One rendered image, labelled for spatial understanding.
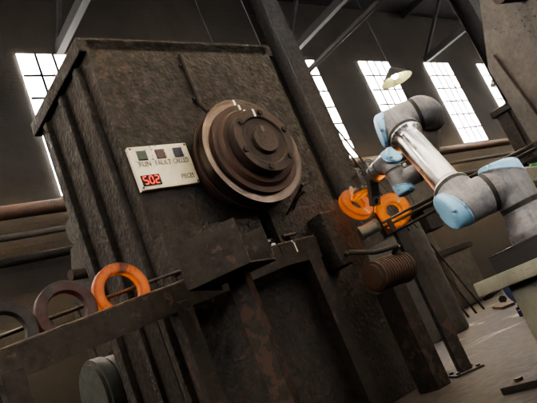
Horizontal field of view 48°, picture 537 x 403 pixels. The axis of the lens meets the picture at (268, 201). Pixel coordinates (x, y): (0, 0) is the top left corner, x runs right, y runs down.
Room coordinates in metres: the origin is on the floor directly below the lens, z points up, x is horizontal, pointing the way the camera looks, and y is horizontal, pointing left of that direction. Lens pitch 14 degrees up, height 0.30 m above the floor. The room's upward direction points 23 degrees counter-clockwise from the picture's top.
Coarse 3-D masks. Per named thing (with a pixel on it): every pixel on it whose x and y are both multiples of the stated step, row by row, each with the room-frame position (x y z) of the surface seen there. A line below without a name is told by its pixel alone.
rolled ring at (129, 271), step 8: (112, 264) 1.85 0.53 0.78; (120, 264) 1.87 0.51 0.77; (128, 264) 1.89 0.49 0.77; (104, 272) 1.83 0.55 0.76; (112, 272) 1.85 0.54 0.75; (120, 272) 1.87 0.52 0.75; (128, 272) 1.88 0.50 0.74; (136, 272) 1.90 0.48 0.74; (96, 280) 1.81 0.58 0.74; (104, 280) 1.82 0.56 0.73; (136, 280) 1.90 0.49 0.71; (144, 280) 1.91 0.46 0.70; (96, 288) 1.80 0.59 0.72; (144, 288) 1.90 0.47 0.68; (96, 296) 1.80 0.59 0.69; (104, 296) 1.81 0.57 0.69; (104, 304) 1.81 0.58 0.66
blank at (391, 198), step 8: (384, 200) 2.54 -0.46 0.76; (392, 200) 2.54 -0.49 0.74; (400, 200) 2.55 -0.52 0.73; (376, 208) 2.52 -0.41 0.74; (384, 208) 2.53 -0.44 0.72; (400, 208) 2.55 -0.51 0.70; (384, 216) 2.53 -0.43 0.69; (400, 216) 2.54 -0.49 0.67; (408, 216) 2.55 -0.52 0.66; (384, 224) 2.53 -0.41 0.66; (400, 224) 2.54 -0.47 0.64
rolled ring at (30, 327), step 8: (0, 304) 1.62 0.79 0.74; (8, 304) 1.63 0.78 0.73; (16, 304) 1.65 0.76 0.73; (0, 312) 1.62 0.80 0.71; (8, 312) 1.63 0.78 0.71; (16, 312) 1.64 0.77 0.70; (24, 312) 1.66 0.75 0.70; (24, 320) 1.65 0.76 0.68; (32, 320) 1.67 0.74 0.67; (24, 328) 1.67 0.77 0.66; (32, 328) 1.66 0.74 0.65
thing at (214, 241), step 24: (192, 240) 1.69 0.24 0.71; (216, 240) 1.67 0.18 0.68; (240, 240) 1.66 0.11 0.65; (264, 240) 1.91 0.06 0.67; (192, 264) 1.69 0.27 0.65; (216, 264) 1.68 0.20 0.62; (240, 264) 1.66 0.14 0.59; (264, 264) 1.92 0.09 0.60; (192, 288) 1.70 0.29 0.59; (216, 288) 1.90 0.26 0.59; (240, 288) 1.80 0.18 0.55; (240, 312) 1.81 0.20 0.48; (264, 312) 1.84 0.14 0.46; (264, 336) 1.80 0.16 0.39; (264, 360) 1.80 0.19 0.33; (288, 384) 1.80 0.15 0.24
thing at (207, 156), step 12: (216, 108) 2.25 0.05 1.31; (204, 120) 2.20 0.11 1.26; (204, 132) 2.19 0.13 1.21; (204, 144) 2.17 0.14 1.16; (204, 156) 2.19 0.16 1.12; (204, 168) 2.22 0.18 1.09; (216, 168) 2.18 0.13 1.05; (300, 168) 2.46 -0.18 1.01; (216, 180) 2.22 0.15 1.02; (228, 180) 2.20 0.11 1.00; (228, 192) 2.24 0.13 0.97; (240, 192) 2.22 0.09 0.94; (252, 192) 2.26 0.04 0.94; (288, 192) 2.38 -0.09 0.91; (252, 204) 2.31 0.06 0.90; (264, 204) 2.33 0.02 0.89
